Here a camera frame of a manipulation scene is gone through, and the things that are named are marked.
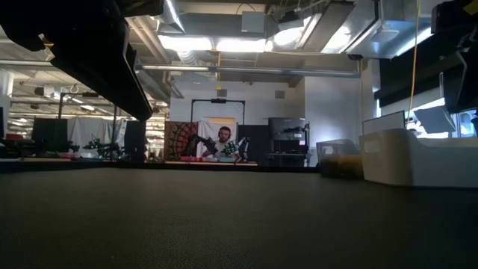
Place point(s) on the patterned wall tapestry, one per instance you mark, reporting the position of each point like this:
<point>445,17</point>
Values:
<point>179,138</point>

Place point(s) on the white board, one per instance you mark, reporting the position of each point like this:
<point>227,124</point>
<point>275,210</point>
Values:
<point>384,123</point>

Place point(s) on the white hanging sheet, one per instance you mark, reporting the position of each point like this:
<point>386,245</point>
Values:
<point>86,130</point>
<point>205,129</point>

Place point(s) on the black aluminium table frame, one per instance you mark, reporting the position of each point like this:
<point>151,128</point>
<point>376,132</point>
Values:
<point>93,166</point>

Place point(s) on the ceiling light panel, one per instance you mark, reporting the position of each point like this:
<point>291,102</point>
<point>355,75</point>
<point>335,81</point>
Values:
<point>239,45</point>

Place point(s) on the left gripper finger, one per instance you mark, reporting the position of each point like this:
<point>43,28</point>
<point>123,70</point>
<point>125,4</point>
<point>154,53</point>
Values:
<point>108,71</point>

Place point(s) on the grey ceiling box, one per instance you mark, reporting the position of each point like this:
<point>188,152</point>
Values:
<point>254,22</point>

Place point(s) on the clear plastic basket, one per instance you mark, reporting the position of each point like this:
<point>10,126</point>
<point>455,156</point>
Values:
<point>341,166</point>

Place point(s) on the white plastic basket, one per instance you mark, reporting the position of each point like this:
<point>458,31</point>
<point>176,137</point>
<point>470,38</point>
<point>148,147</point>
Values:
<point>411,164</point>

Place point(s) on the grey wall vent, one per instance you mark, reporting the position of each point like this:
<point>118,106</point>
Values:
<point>222,93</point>
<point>279,94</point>

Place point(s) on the black background robot arm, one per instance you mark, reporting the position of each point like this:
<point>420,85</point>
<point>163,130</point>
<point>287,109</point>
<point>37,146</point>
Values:
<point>201,142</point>
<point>242,143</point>

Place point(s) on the pink cloth bundle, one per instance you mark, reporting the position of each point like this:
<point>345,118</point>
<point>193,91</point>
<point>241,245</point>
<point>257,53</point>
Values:
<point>190,158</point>

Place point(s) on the black wall screen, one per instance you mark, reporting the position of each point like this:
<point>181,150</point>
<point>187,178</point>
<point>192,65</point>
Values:
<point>450,93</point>

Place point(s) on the person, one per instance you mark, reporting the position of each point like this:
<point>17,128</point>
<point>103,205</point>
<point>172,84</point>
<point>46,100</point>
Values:
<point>224,136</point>

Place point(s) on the black equipment cabinet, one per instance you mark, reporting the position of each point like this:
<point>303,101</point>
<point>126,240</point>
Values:
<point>285,127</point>

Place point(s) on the black gantry frame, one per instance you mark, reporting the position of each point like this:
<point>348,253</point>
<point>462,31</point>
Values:
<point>218,100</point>
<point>89,95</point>

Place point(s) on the grey tilted screen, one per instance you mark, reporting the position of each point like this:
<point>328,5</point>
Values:
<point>435,119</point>

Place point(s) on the silver ventilation duct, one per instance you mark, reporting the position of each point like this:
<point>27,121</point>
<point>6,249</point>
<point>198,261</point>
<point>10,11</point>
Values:
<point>155,87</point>

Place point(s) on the grey ceiling pipe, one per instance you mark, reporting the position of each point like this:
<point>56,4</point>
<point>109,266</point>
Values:
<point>242,70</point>

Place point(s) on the yellow tape tag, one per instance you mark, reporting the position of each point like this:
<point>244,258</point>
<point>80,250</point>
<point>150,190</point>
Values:
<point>472,7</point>

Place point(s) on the green background robot arms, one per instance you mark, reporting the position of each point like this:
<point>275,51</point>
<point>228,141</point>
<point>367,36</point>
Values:
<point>101,147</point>

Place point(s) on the black standing panel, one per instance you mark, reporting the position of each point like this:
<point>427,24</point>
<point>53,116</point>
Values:
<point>255,140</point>
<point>135,138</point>

